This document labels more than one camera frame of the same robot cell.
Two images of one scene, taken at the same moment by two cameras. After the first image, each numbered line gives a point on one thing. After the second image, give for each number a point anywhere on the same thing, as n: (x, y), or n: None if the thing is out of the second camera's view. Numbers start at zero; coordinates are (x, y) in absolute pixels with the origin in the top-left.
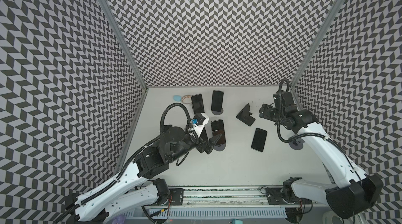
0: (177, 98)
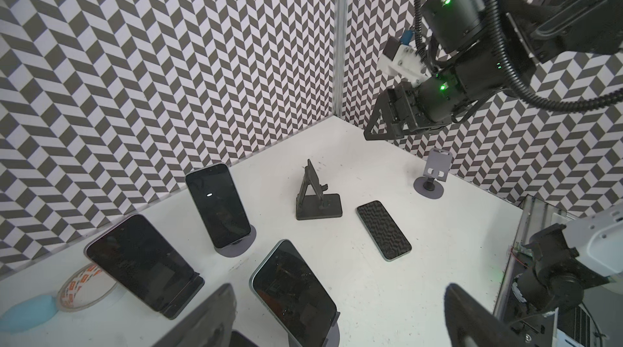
0: (24, 315)
